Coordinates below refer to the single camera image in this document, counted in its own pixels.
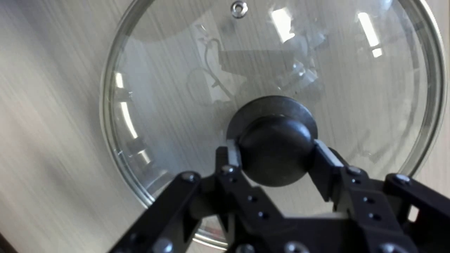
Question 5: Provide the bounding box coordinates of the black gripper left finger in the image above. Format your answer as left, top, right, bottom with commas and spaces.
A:
108, 140, 288, 253

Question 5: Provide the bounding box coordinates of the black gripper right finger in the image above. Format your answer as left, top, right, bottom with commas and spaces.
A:
307, 140, 450, 253

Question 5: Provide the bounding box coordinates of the glass lid with black knob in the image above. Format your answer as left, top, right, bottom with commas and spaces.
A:
100, 0, 447, 251

